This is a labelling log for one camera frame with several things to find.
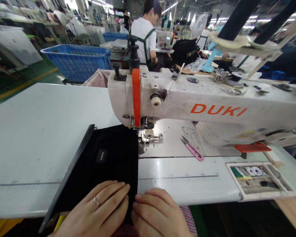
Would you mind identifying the green stool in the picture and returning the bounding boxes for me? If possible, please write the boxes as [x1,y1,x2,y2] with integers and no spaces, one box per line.
[77,34,92,46]

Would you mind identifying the person's body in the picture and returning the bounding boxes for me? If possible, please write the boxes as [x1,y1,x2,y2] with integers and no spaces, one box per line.
[112,204,198,237]

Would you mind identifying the white industrial sewing machine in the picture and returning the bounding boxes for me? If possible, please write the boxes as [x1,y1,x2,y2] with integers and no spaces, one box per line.
[107,37,296,158]

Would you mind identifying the thread stand with dark cones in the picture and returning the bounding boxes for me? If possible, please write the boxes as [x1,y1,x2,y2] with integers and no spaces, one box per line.
[208,0,296,82]

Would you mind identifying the small blue plastic crate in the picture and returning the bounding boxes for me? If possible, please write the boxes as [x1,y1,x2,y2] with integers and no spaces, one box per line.
[102,32,129,43]

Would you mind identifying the background white sewing machine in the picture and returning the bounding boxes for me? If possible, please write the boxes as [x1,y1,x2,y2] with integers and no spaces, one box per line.
[155,28,176,51]

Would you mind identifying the pink thread snips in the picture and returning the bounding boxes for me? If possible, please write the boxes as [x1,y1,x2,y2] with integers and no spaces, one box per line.
[179,135,205,162]

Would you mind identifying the light blue desk fan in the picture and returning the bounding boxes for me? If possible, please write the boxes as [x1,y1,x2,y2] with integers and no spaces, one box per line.
[190,13,224,73]

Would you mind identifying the black fabric piece with label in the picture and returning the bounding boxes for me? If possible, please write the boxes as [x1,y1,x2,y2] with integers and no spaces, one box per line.
[38,124,139,234]

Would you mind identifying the recessed tray of sewing accessories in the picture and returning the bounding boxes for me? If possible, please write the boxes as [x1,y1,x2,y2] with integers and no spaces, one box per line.
[226,162,294,196]

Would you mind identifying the large blue plastic crate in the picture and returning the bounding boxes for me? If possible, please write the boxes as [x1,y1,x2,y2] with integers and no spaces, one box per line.
[40,44,112,84]

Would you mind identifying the person's right hand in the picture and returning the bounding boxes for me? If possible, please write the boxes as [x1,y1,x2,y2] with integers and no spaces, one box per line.
[131,188,196,237]

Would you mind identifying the pile of black fabric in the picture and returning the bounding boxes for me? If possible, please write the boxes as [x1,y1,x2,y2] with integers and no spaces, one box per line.
[171,39,202,70]

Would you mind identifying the yellow box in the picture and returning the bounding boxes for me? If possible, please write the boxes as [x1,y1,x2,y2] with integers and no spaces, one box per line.
[0,214,67,237]

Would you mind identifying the person's left hand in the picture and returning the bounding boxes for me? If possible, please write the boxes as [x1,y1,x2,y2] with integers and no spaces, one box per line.
[49,180,132,237]

